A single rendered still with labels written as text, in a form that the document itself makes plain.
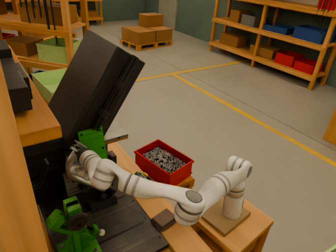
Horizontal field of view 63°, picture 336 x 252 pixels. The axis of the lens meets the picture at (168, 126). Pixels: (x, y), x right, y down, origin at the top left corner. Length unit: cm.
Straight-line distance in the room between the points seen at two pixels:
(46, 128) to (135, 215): 73
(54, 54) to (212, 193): 326
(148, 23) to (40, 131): 713
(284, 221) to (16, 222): 251
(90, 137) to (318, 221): 230
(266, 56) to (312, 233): 458
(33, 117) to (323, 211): 275
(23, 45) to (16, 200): 384
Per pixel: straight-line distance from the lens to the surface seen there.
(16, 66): 106
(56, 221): 109
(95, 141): 132
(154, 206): 142
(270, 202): 296
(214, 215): 147
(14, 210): 54
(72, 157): 127
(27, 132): 80
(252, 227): 150
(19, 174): 49
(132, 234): 132
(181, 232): 133
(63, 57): 392
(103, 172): 96
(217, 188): 107
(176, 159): 174
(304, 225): 289
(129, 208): 141
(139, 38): 719
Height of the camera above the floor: 194
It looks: 30 degrees down
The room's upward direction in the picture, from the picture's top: 4 degrees clockwise
